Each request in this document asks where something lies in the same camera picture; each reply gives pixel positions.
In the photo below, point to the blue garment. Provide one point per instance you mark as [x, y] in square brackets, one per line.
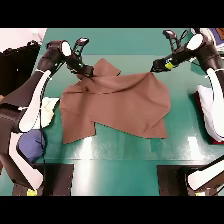
[30, 145]

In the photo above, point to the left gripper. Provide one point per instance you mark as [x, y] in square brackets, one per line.
[81, 67]

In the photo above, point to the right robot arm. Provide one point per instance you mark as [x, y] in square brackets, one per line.
[213, 56]

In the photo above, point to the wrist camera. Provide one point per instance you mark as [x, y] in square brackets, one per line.
[173, 36]
[80, 43]

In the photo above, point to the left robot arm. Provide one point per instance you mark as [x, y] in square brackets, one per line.
[33, 96]

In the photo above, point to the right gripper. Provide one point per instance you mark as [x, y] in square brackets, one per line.
[163, 64]

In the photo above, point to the black garment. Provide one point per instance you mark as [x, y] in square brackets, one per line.
[16, 70]

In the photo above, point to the white garment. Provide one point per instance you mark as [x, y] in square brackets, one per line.
[210, 110]
[50, 110]

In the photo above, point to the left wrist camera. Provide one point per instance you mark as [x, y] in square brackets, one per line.
[80, 43]

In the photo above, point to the heap of clothes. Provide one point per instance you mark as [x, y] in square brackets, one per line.
[216, 35]

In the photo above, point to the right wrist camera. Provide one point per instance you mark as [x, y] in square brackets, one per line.
[173, 36]

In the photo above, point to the brown T-shirt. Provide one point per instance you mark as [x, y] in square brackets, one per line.
[123, 103]

